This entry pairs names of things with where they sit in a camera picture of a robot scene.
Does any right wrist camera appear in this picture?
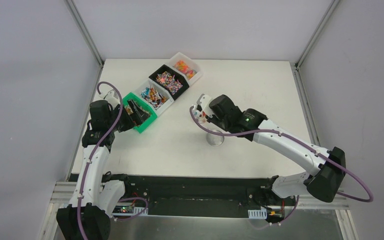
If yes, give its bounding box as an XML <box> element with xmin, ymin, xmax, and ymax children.
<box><xmin>193</xmin><ymin>93</ymin><xmax>214</xmax><ymax>118</ymax></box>

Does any white gummy bin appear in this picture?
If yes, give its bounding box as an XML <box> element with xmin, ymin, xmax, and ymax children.
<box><xmin>166</xmin><ymin>52</ymin><xmax>204</xmax><ymax>86</ymax></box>

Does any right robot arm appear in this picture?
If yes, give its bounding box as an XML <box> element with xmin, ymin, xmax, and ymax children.
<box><xmin>195</xmin><ymin>94</ymin><xmax>346</xmax><ymax>205</ymax></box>

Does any green candy bin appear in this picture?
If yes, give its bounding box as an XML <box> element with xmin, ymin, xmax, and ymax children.
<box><xmin>123</xmin><ymin>92</ymin><xmax>157</xmax><ymax>134</ymax></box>

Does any black lollipop bin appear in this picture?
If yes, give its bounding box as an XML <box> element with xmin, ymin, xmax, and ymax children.
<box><xmin>149</xmin><ymin>64</ymin><xmax>190</xmax><ymax>101</ymax></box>

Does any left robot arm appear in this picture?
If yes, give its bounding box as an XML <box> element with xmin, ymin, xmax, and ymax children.
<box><xmin>56</xmin><ymin>99</ymin><xmax>151</xmax><ymax>240</ymax></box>

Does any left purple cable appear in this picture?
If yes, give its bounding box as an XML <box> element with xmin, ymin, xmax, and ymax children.
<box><xmin>76</xmin><ymin>81</ymin><xmax>149</xmax><ymax>240</ymax></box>

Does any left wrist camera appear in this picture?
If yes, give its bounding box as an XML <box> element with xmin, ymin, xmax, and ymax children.
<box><xmin>99</xmin><ymin>90</ymin><xmax>121</xmax><ymax>109</ymax></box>

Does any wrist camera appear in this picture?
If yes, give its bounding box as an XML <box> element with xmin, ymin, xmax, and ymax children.
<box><xmin>193</xmin><ymin>93</ymin><xmax>214</xmax><ymax>118</ymax></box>
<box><xmin>99</xmin><ymin>90</ymin><xmax>121</xmax><ymax>109</ymax></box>

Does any clear plastic jar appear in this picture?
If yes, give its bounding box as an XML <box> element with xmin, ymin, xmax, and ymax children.
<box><xmin>193</xmin><ymin>109</ymin><xmax>211</xmax><ymax>129</ymax></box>

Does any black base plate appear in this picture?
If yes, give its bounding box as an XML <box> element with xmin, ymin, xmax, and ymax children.
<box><xmin>100</xmin><ymin>173</ymin><xmax>297</xmax><ymax>220</ymax></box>

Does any white lollipop bin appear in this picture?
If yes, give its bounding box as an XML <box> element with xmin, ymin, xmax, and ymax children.
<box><xmin>133</xmin><ymin>79</ymin><xmax>174</xmax><ymax>117</ymax></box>

